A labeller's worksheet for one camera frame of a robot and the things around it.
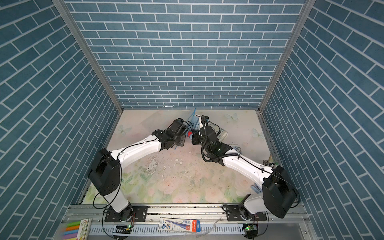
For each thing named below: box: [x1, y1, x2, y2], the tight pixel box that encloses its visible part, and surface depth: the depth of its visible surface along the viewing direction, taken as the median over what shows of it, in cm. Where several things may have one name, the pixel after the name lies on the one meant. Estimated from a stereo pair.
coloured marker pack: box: [63, 218, 93, 240], surface depth 69 cm
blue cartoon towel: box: [187, 116, 200, 139], surface depth 82 cm
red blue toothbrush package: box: [158, 217, 201, 233], surface depth 71 cm
